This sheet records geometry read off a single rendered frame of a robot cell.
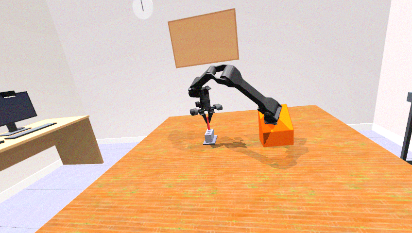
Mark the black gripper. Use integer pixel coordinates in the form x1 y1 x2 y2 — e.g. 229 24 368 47
190 98 223 124

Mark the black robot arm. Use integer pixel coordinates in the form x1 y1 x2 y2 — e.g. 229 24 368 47
188 64 282 125

